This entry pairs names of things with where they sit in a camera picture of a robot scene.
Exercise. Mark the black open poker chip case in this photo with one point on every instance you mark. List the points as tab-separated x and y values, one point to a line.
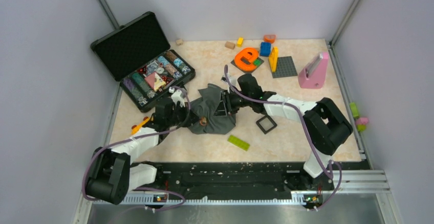
136	50

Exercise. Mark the green block outside table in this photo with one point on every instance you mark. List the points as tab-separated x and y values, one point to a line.
354	110

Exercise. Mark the large grey lego baseplate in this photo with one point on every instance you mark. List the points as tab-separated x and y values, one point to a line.
285	68

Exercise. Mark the pink block outside table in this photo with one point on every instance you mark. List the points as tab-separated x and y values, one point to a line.
362	121

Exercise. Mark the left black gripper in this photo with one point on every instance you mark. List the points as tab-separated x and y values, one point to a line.
191	117

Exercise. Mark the pink yellow card box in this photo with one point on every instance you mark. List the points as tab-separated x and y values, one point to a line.
155	81

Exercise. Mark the lime green lego brick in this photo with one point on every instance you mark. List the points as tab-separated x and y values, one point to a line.
238	142

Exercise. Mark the tan wooden block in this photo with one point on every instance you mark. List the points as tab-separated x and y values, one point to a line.
230	45

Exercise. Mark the blue lego block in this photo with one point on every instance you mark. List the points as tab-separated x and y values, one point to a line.
265	49

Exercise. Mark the black square frame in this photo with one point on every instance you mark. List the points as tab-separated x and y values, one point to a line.
266	124

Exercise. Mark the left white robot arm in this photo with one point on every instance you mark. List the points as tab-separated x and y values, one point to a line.
111	174

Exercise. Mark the small beige wooden cube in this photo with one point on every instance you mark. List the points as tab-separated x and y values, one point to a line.
179	42

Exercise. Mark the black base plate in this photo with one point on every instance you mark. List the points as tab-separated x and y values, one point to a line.
237	181

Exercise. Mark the white cable duct rail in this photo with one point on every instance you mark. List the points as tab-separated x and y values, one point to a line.
150	199

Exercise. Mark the orange letter e block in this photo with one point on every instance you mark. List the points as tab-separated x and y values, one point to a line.
249	53

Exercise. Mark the pink wedge stand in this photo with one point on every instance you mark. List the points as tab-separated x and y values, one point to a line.
313	75

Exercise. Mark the yellow upright lego block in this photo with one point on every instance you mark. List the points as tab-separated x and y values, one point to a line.
273	59

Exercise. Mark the yellow red toy car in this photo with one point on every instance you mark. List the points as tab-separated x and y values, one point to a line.
137	127

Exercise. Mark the grey t-shirt garment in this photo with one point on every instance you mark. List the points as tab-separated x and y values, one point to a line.
205	107

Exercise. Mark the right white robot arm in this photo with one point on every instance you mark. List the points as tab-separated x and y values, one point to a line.
325	126

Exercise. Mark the orange curved toy piece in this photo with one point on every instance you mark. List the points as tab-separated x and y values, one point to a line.
270	38

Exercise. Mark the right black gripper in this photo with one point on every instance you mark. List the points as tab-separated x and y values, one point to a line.
228	94

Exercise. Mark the small dark grey baseplate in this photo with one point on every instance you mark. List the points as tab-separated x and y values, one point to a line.
246	62

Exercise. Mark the small yellow block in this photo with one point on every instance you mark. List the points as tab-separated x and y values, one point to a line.
239	42

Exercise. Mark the small green lego brick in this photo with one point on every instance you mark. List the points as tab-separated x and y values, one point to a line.
257	62

